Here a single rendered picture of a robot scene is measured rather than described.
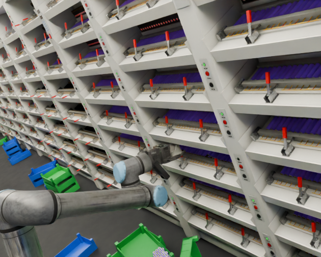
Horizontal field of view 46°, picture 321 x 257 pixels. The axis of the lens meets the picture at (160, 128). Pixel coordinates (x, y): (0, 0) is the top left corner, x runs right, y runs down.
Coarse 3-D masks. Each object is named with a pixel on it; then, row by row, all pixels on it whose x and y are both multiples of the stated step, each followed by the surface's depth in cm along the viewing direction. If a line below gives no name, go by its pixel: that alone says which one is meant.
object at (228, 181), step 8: (176, 144) 206; (176, 160) 196; (192, 160) 187; (168, 168) 199; (176, 168) 191; (184, 168) 186; (192, 168) 182; (200, 168) 178; (224, 168) 167; (192, 176) 182; (200, 176) 174; (208, 176) 170; (224, 176) 163; (232, 176) 160; (216, 184) 168; (224, 184) 161; (232, 184) 156; (240, 192) 155
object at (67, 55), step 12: (36, 0) 228; (48, 24) 233; (60, 24) 237; (60, 48) 238; (72, 48) 242; (72, 84) 253; (84, 84) 248; (84, 108) 259; (96, 108) 254; (96, 132) 264; (108, 132) 260; (108, 156) 270; (120, 156) 267
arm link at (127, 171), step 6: (120, 162) 168; (126, 162) 168; (132, 162) 168; (138, 162) 169; (114, 168) 169; (120, 168) 165; (126, 168) 166; (132, 168) 167; (138, 168) 168; (144, 168) 170; (114, 174) 170; (120, 174) 165; (126, 174) 166; (132, 174) 167; (138, 174) 170; (120, 180) 166; (126, 180) 167; (132, 180) 167
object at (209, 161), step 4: (184, 152) 192; (184, 156) 191; (188, 156) 188; (192, 156) 186; (196, 156) 183; (200, 156) 181; (196, 160) 184; (200, 160) 181; (204, 160) 177; (208, 160) 175; (212, 160) 173; (212, 164) 174; (220, 164) 168; (224, 164) 165; (228, 164) 164; (232, 164) 162; (228, 168) 163; (232, 168) 162
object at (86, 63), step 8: (96, 40) 230; (96, 48) 235; (80, 56) 226; (88, 56) 235; (96, 56) 218; (104, 56) 206; (72, 64) 242; (80, 64) 242; (88, 64) 226; (96, 64) 205; (104, 64) 201; (72, 72) 242; (80, 72) 232; (88, 72) 221; (96, 72) 212; (104, 72) 204; (112, 72) 196
